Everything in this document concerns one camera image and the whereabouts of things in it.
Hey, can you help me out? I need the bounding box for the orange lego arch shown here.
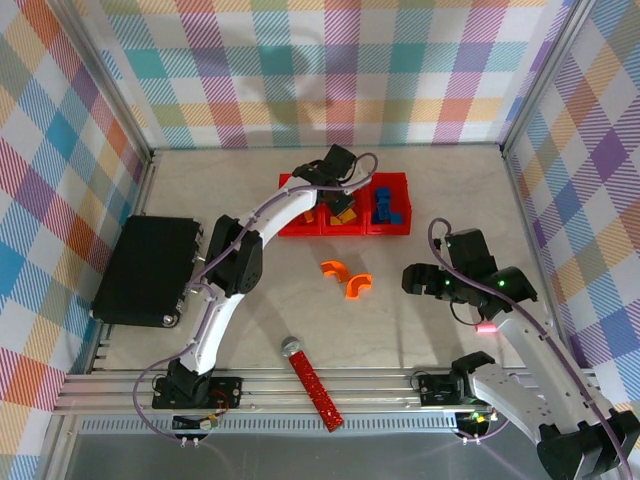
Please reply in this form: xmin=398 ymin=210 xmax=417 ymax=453
xmin=344 ymin=273 xmax=374 ymax=300
xmin=320 ymin=259 xmax=351 ymax=284

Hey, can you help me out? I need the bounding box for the red glitter toy microphone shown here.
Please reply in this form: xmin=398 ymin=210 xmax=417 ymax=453
xmin=279 ymin=335 xmax=345 ymax=434

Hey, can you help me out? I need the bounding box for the grey metal sheet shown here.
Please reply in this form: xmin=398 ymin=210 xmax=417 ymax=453
xmin=64 ymin=414 xmax=619 ymax=480

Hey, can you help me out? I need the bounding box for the slotted metal vent strip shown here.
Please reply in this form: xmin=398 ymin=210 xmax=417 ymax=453
xmin=79 ymin=418 xmax=464 ymax=435

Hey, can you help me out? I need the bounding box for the black rectangular case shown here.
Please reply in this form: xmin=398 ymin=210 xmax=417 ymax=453
xmin=91 ymin=215 xmax=204 ymax=330

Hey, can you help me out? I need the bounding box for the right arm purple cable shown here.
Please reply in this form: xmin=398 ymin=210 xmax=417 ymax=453
xmin=428 ymin=217 xmax=632 ymax=480

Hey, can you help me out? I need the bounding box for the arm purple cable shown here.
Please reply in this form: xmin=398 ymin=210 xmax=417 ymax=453
xmin=133 ymin=152 xmax=380 ymax=446
xmin=428 ymin=217 xmax=632 ymax=480

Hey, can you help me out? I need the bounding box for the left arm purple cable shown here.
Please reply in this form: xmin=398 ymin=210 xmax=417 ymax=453
xmin=133 ymin=152 xmax=380 ymax=446

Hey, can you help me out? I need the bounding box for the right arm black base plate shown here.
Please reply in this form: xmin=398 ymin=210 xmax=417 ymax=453
xmin=418 ymin=373 xmax=474 ymax=407

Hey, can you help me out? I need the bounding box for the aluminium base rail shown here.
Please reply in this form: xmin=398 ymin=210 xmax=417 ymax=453
xmin=52 ymin=368 xmax=609 ymax=416

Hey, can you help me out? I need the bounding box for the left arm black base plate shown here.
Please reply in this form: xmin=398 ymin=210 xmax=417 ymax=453
xmin=152 ymin=375 xmax=245 ymax=410

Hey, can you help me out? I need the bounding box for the aluminium corner post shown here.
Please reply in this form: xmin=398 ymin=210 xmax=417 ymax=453
xmin=62 ymin=0 xmax=154 ymax=161
xmin=499 ymin=0 xmax=596 ymax=156

